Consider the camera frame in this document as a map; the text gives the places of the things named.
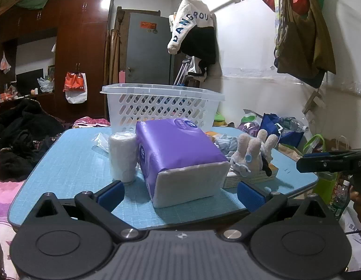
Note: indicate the brown wooden wardrobe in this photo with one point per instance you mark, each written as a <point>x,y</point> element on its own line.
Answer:
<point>81,40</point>

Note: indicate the metal crutches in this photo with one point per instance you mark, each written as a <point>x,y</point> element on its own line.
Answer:
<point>182,71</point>

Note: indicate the pink bed sheet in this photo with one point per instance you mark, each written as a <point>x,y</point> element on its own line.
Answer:
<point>5,210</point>

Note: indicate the white crumpled plastic bag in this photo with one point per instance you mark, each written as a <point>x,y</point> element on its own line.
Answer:
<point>46,85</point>

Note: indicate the green transparent bag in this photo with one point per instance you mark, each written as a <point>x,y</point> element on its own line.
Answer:
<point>325,183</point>

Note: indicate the green box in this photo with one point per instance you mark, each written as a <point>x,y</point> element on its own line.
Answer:
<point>220,119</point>

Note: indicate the olive hanging tote bag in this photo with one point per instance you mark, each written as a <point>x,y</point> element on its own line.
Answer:
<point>306,43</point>

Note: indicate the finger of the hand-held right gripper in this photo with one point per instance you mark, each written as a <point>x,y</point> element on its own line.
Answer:
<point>320,163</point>

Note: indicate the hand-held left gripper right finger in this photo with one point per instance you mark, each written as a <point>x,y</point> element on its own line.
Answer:
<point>251,196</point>

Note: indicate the clear plastic bottle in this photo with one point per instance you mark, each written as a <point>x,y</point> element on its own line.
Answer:
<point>294,124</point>

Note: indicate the orange and white plastic bag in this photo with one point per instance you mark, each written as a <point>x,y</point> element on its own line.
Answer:
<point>75,87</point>

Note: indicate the black television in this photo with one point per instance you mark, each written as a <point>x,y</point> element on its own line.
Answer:
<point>28,80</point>

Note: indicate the grey metal door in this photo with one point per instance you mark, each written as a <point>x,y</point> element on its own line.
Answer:
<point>148,49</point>

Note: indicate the grey plush bunny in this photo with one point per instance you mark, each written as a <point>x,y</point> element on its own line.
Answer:
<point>252,153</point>

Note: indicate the white plastic basket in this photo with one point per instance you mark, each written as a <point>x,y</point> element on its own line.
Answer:
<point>157,93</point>

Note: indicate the white and black hanging jacket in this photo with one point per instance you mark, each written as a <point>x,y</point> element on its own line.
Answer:
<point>195,29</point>

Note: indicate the purple tissue pack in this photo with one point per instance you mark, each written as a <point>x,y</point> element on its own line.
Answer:
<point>174,151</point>

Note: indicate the pink floral blanket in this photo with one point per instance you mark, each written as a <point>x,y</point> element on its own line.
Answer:
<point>90,122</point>

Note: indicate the green plastic bottle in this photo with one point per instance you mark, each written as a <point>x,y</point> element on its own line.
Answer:
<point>342,198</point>

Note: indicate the pile of dark clothes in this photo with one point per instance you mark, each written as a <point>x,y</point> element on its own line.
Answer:
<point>23,131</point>

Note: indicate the blue striped cloth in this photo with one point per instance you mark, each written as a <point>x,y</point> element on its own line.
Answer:
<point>227,144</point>

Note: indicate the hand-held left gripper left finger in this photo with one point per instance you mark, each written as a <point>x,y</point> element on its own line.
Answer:
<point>112,194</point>

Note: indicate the orange snack packet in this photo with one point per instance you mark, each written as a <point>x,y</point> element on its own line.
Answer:
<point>213,135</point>

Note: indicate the small hanging plastic bag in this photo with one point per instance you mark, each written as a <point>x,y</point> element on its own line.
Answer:
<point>5,63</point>

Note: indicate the clear plastic bag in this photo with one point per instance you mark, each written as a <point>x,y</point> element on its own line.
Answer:
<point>101,143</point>

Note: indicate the flat beige box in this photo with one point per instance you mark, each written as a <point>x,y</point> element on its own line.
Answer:
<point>247,178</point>

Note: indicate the leaning wooden boards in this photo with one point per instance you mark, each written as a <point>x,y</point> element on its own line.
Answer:
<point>114,49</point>

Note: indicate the white roll in clear wrap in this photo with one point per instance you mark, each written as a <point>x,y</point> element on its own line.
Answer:
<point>122,157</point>

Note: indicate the blue shopping bag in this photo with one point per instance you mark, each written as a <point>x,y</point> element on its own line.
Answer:
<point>274,124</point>

